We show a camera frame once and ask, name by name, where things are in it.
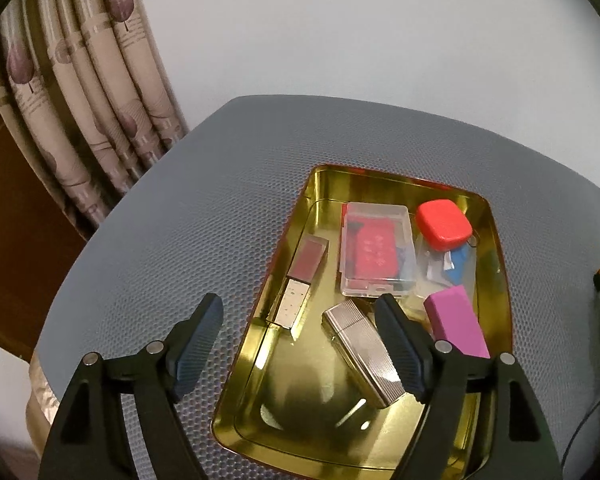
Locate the pink rectangular block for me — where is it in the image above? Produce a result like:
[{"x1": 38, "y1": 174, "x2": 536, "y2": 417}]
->
[{"x1": 424, "y1": 285, "x2": 490, "y2": 359}]

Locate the red rounded case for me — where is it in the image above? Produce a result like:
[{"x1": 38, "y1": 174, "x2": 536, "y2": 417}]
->
[{"x1": 415, "y1": 198, "x2": 472, "y2": 252}]

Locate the clear box with red card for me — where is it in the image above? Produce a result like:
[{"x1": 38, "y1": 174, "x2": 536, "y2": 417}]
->
[{"x1": 338, "y1": 202, "x2": 417, "y2": 298}]

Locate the gold lipstick with clear cap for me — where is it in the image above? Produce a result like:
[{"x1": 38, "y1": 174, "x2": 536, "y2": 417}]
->
[{"x1": 268, "y1": 234, "x2": 329, "y2": 341}]

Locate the clear box with blue paper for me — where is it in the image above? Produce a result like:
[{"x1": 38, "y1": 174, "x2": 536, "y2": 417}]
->
[{"x1": 405, "y1": 235, "x2": 477, "y2": 312}]

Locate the red gold toffee tin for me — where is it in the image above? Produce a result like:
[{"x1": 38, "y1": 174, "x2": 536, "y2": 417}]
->
[{"x1": 210, "y1": 162, "x2": 515, "y2": 480}]

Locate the grey honeycomb table mat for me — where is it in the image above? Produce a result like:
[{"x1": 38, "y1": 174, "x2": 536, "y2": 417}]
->
[{"x1": 36, "y1": 96, "x2": 600, "y2": 479}]

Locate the beige patterned curtain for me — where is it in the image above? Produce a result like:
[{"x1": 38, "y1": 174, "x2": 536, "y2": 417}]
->
[{"x1": 0, "y1": 0, "x2": 186, "y2": 236}]

